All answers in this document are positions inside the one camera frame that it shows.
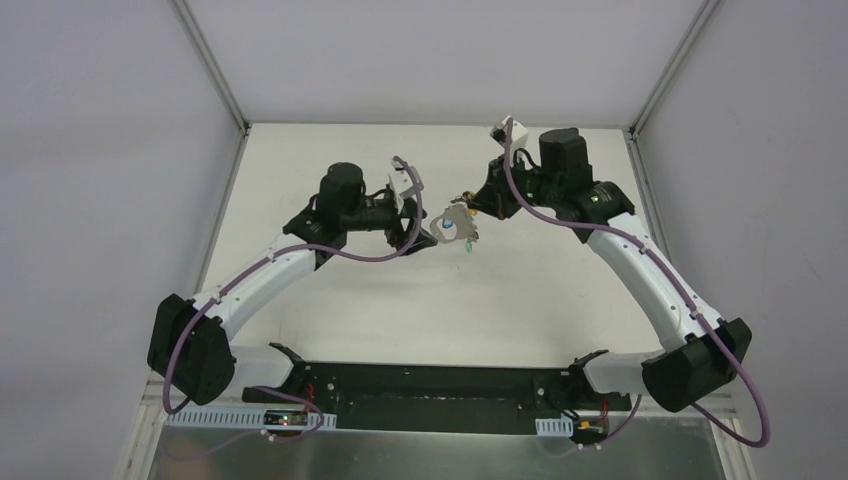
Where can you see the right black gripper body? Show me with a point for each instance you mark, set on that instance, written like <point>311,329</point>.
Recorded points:
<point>490,198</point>

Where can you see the yellow tagged key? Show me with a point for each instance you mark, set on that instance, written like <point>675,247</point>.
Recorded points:
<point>464,197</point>

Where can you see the white slotted cable duct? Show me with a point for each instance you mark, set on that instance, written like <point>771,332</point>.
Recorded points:
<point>243,418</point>
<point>562,426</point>

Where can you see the right white slotted cable duct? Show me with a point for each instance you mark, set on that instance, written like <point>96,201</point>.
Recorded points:
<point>562,426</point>

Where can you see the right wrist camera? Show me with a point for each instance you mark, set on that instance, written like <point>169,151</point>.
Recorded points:
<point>509,133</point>

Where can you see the left white slotted cable duct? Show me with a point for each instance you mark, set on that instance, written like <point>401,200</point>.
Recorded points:
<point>243,418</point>

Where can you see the metal keyring carabiner plate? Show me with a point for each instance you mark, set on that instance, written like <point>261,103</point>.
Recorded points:
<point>465,227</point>

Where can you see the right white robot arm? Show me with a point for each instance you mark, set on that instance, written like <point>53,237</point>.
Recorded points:
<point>700,350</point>

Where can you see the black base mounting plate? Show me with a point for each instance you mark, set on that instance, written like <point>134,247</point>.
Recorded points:
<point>445,399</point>

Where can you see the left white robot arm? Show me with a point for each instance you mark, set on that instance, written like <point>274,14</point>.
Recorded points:
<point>192,346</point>

